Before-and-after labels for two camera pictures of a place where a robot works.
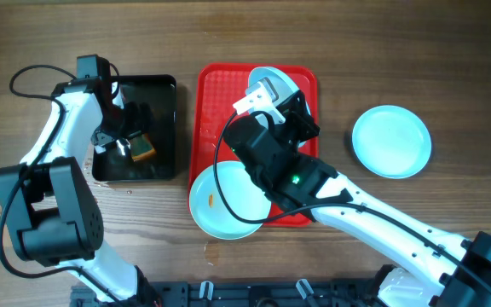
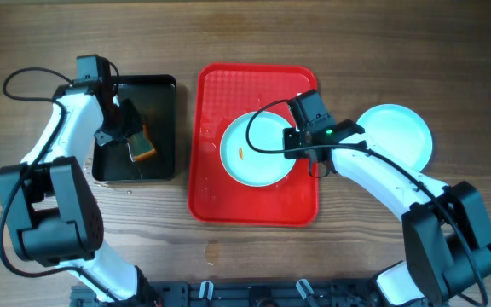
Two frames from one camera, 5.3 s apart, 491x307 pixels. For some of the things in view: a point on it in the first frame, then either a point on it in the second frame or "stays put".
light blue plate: (282, 84) → (399, 133)
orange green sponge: (141, 147) stays put
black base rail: (246, 292) stays put
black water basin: (158, 93) stays put
